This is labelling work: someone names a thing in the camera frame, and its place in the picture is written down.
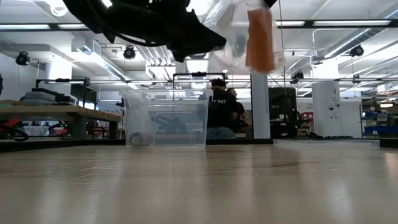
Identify stacked grey foam pads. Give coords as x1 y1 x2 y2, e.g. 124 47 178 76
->
20 87 78 106

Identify orange elastic bandage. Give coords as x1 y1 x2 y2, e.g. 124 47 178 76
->
244 7 276 75

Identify wooden workbench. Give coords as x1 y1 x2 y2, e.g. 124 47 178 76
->
0 104 123 140

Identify yellow hanging cord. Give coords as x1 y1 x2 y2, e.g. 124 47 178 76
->
277 0 289 96

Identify person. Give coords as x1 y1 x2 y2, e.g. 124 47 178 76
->
198 78 239 140
226 87 250 132

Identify red and black tool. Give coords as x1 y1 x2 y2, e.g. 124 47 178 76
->
0 116 29 141

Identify black aluminium rig frame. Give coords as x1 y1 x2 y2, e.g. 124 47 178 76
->
0 19 398 153

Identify blue storage bins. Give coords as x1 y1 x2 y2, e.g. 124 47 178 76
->
362 108 398 137

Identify clear plastic storage bin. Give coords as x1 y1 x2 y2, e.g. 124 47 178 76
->
119 88 215 148

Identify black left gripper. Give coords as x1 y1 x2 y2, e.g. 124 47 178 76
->
136 0 228 63

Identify black equipment cabinet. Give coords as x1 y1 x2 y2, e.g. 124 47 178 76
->
268 86 303 138

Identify white cylindrical tower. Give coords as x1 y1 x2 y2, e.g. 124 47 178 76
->
250 73 272 140

